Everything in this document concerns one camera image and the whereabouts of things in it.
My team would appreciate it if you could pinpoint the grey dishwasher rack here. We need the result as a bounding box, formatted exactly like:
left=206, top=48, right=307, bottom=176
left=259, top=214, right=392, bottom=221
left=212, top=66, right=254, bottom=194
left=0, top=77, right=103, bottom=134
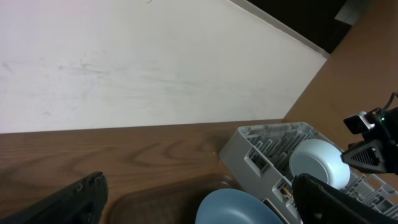
left=219, top=123, right=397, bottom=223

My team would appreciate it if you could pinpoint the brown serving tray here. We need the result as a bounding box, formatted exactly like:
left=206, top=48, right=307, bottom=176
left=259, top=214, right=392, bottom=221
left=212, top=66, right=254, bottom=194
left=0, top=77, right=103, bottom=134
left=106, top=174, right=242, bottom=224

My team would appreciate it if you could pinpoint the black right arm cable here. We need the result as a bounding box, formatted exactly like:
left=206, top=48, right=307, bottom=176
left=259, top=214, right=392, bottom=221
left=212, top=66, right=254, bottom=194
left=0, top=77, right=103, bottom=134
left=381, top=91, right=398, bottom=113

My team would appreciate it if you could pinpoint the dark blue plate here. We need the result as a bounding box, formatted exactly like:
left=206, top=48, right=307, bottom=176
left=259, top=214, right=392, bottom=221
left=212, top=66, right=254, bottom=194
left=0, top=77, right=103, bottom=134
left=195, top=189, right=282, bottom=224

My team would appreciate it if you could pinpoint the light blue bowl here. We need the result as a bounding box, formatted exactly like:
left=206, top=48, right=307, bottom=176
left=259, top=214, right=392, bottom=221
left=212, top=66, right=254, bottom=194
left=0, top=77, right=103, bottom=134
left=289, top=139, right=351, bottom=190

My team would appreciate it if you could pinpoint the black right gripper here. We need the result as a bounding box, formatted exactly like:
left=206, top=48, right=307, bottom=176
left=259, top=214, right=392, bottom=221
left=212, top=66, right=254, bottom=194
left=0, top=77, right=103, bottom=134
left=341, top=107, right=397, bottom=174

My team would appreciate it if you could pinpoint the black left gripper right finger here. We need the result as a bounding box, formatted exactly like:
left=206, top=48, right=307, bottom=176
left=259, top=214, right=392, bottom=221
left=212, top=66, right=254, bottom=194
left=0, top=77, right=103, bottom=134
left=292, top=173, right=397, bottom=224

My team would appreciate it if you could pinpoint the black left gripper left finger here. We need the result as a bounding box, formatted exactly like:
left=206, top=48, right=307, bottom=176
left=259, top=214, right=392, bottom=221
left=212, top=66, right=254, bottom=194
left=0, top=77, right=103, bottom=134
left=1, top=171, right=108, bottom=224

